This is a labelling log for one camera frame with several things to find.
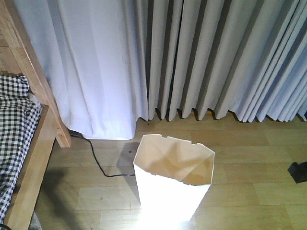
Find black white checkered blanket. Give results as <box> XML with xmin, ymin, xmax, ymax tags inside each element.
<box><xmin>0</xmin><ymin>75</ymin><xmax>41</xmax><ymax>224</ymax></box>

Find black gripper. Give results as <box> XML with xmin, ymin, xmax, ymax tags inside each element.
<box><xmin>288</xmin><ymin>161</ymin><xmax>307</xmax><ymax>184</ymax></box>

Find light grey curtain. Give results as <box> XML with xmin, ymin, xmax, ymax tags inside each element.
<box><xmin>124</xmin><ymin>0</ymin><xmax>307</xmax><ymax>123</ymax></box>

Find wooden bed frame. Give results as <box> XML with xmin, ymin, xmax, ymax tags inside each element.
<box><xmin>0</xmin><ymin>0</ymin><xmax>71</xmax><ymax>230</ymax></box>

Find grey round rug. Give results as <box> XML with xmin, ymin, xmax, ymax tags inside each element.
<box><xmin>28</xmin><ymin>212</ymin><xmax>42</xmax><ymax>230</ymax></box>

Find black power cord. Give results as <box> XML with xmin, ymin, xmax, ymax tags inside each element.
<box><xmin>69</xmin><ymin>129</ymin><xmax>136</xmax><ymax>178</ymax></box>

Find white sheer curtain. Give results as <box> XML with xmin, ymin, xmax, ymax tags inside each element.
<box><xmin>14</xmin><ymin>0</ymin><xmax>148</xmax><ymax>140</ymax></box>

